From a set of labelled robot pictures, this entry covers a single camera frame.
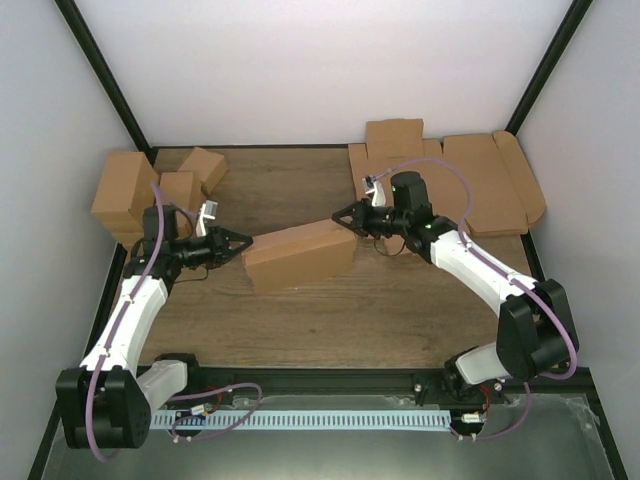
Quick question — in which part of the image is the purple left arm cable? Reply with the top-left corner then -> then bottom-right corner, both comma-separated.
85,182 -> 263,462

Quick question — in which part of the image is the black frame post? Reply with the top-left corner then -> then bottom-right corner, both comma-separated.
54,0 -> 151,153
505,0 -> 593,136

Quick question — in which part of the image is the black left frame post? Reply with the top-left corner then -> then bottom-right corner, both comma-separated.
54,0 -> 151,153

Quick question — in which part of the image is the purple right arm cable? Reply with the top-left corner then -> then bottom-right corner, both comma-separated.
372,157 -> 581,444

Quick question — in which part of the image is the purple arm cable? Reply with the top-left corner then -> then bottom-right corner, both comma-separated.
372,157 -> 581,444
85,182 -> 263,462

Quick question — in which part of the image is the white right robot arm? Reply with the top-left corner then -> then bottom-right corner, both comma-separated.
332,171 -> 579,403

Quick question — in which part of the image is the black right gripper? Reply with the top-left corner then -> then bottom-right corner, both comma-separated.
334,198 -> 409,241

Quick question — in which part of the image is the tilted small cardboard box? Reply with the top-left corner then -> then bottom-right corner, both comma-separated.
177,147 -> 228,196

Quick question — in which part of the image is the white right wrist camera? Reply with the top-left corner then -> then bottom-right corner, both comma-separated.
363,175 -> 386,207

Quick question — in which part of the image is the light blue slotted cable duct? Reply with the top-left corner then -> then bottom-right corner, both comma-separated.
150,410 -> 452,433

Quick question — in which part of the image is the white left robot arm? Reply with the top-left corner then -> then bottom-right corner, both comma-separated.
55,201 -> 253,451

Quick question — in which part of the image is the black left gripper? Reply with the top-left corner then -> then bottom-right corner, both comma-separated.
173,226 -> 254,270

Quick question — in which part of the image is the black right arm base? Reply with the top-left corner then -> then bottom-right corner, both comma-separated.
411,368 -> 504,409

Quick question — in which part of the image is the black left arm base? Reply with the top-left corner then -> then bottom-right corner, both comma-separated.
162,367 -> 236,409

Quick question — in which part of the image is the tall folded cardboard box stack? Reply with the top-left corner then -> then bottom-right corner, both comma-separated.
91,152 -> 159,249

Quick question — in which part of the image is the black right frame post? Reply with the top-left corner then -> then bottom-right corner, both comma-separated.
505,0 -> 593,136

